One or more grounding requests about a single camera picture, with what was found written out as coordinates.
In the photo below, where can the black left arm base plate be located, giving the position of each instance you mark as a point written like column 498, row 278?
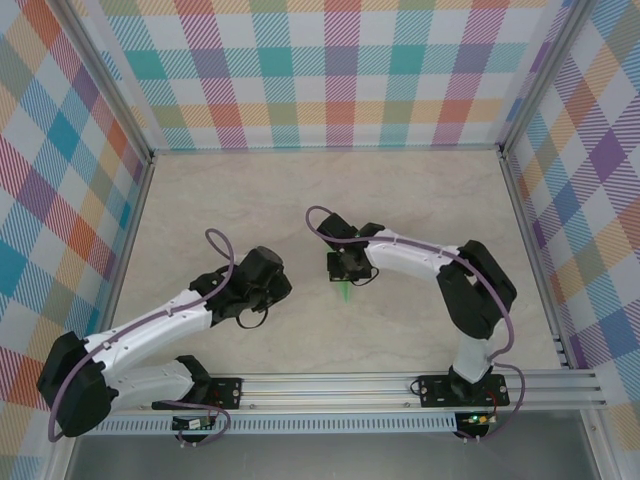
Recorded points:
column 227, row 391

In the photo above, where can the long aluminium base rail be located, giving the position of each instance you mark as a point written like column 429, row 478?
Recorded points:
column 325, row 392

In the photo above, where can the grey metal shelf panel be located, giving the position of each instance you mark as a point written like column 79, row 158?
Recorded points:
column 325, row 457

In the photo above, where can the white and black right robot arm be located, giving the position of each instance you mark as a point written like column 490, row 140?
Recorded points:
column 410, row 255

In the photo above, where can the light green paper sheet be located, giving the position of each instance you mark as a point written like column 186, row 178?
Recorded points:
column 346, row 291

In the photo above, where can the aluminium corner post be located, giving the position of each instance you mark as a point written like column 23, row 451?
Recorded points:
column 107, row 85
column 542, row 75

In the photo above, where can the circuit board with white label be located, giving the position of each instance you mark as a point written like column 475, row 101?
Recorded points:
column 192, row 424

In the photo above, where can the aluminium side floor rail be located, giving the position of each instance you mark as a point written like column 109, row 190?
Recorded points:
column 132, row 220
column 530, row 250

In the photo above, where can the thin aluminium wall floor rail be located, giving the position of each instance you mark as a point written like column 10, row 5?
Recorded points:
column 325, row 148

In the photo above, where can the circuit board with green light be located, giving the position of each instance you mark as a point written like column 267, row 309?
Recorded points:
column 477, row 419

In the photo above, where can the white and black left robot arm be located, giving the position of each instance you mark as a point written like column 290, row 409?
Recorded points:
column 150, row 335

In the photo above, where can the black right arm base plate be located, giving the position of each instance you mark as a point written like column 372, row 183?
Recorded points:
column 432, row 392

